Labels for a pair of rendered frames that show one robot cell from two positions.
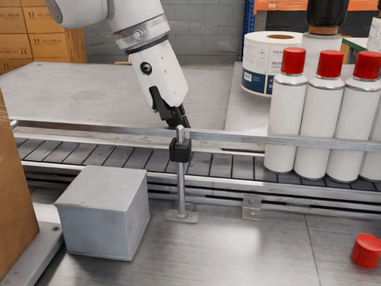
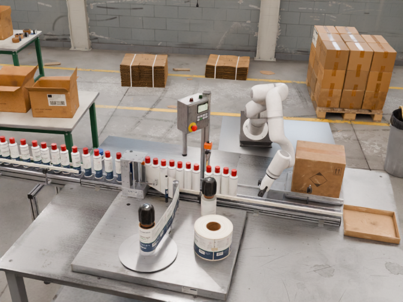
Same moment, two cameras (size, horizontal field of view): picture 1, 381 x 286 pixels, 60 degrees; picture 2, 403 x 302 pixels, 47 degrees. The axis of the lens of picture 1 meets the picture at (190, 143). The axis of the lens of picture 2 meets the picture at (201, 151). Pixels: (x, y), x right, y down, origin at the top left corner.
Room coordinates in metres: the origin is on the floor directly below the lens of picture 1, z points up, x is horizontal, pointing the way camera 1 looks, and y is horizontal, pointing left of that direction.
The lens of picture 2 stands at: (2.88, -0.22, 2.57)
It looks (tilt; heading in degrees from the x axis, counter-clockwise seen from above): 30 degrees down; 183
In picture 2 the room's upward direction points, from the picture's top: 2 degrees clockwise
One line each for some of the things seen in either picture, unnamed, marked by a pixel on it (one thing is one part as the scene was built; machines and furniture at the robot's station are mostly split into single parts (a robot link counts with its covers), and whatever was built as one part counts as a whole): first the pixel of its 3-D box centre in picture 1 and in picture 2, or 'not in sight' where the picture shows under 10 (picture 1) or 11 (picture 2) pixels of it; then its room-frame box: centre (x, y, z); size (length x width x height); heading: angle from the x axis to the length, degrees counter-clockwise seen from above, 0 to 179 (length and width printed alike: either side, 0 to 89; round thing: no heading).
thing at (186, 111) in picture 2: not in sight; (193, 113); (0.37, -0.42, 1.38); 0.17 x 0.10 x 0.19; 136
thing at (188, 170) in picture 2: not in sight; (188, 177); (0.44, -0.43, 0.98); 0.05 x 0.05 x 0.20
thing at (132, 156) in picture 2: not in sight; (134, 156); (0.50, -0.76, 1.14); 0.14 x 0.11 x 0.01; 81
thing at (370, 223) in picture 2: not in sight; (370, 223); (0.62, 0.66, 0.85); 0.30 x 0.26 x 0.04; 81
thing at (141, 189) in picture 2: not in sight; (135, 174); (0.49, -0.76, 1.01); 0.14 x 0.13 x 0.26; 81
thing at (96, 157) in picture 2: not in sight; (97, 163); (0.35, -1.03, 0.98); 0.05 x 0.05 x 0.20
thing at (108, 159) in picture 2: not in sight; (108, 165); (0.37, -0.95, 0.98); 0.05 x 0.05 x 0.20
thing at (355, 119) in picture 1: (354, 120); (216, 181); (0.47, -0.26, 0.98); 0.05 x 0.05 x 0.20
